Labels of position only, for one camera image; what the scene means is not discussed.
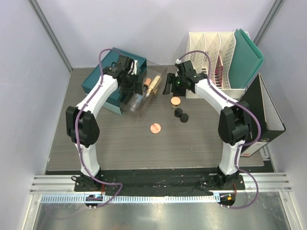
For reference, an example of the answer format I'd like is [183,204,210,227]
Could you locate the round pink compact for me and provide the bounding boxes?
[150,123,161,134]

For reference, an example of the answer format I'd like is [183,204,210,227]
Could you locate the magenta booklet in rack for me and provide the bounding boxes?
[214,54,224,88]

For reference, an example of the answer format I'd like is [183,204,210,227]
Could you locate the white slotted cable duct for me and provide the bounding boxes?
[41,193,220,204]

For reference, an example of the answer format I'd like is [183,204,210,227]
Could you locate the clear blue label bottle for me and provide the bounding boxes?
[130,93,142,112]

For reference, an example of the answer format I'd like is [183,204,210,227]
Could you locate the black lever arch binder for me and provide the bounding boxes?
[240,74,286,157]

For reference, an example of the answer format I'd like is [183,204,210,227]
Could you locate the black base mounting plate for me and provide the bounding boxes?
[71,168,245,196]

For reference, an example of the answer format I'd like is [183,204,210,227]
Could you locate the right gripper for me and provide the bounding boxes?
[163,73,186,97]

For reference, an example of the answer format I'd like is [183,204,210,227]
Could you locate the teal drawer organizer box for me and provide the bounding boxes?
[81,47,147,115]

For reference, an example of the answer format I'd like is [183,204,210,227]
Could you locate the black round cap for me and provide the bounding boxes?
[174,108,183,118]
[180,113,189,123]

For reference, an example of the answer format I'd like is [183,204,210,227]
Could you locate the cream gold pump bottle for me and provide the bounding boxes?
[145,75,161,98]

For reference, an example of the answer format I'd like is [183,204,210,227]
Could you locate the white file organizer rack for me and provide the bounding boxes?
[183,32,245,99]

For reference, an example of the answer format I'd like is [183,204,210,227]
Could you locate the gold lid cream jar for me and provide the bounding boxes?
[170,97,181,108]

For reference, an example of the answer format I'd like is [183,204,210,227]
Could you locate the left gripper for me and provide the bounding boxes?
[119,72,143,95]

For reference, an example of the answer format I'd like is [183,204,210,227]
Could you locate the green plastic folder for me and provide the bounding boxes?
[228,29,263,89]

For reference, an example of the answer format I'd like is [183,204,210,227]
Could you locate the aluminium rail frame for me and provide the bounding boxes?
[30,173,292,196]

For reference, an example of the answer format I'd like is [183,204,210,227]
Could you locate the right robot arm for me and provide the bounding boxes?
[163,59,256,189]

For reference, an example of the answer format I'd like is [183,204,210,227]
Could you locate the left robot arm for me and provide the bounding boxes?
[66,55,142,191]

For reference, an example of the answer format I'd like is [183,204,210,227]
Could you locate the clear smoky drawer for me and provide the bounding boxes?
[119,60,167,116]

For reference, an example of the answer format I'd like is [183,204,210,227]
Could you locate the small beige concealer tube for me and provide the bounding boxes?
[143,78,152,93]

